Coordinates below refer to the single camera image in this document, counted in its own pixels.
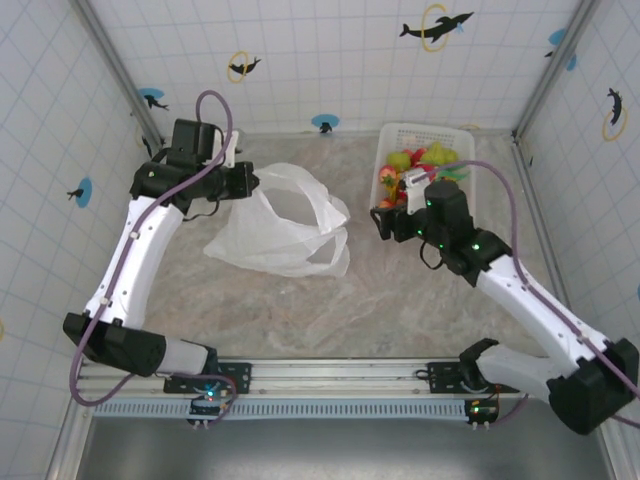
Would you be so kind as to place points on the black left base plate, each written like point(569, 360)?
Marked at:
point(240, 375)

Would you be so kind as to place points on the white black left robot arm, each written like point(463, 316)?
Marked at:
point(135, 260)

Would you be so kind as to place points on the grey metal panel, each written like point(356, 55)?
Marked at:
point(325, 450)

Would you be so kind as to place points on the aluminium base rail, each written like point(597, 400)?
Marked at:
point(340, 372)

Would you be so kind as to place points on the white plastic basket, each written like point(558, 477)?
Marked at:
point(425, 134)

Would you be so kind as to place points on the blue circle animal sticker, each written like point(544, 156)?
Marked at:
point(559, 37)
point(84, 192)

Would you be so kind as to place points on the right circuit board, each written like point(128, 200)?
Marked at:
point(482, 411)

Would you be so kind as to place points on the aluminium side rail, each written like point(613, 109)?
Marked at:
point(540, 220)

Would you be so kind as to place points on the aluminium corner post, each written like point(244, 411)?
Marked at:
point(551, 75)
point(122, 75)

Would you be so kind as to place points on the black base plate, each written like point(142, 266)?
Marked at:
point(240, 375)
point(442, 377)

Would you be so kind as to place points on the circuit board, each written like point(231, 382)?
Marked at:
point(482, 411)
point(210, 406)

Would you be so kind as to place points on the left circuit board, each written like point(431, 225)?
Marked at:
point(210, 406)

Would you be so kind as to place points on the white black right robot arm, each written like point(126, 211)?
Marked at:
point(540, 305)

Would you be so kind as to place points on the white plastic bag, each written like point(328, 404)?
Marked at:
point(240, 250)

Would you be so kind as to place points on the aluminium frame leg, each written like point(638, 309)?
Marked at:
point(67, 445)
point(612, 455)

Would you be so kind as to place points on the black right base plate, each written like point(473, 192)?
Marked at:
point(442, 377)

